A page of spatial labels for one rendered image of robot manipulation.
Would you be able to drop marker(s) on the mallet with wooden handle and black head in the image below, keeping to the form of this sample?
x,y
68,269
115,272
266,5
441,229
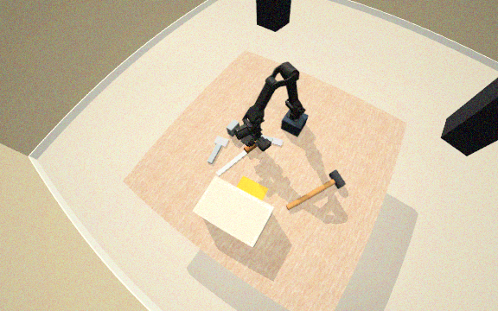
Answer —
x,y
335,179

